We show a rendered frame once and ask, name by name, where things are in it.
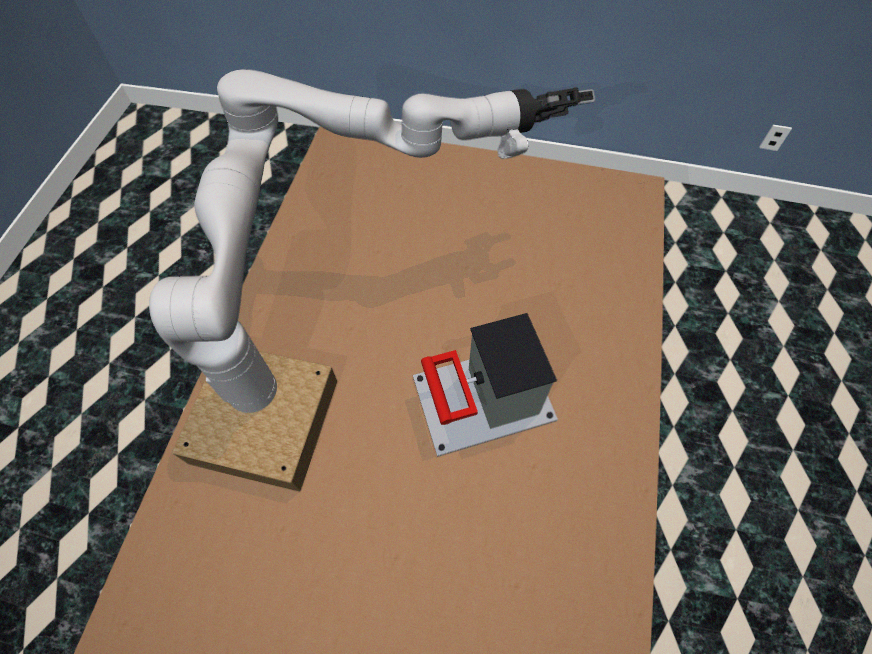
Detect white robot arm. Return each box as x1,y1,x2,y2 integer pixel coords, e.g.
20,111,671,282
149,69,528,413

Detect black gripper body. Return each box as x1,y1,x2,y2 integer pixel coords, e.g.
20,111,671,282
512,89,557,133

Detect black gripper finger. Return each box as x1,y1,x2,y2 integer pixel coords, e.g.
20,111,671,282
537,87,595,118
534,107,569,123

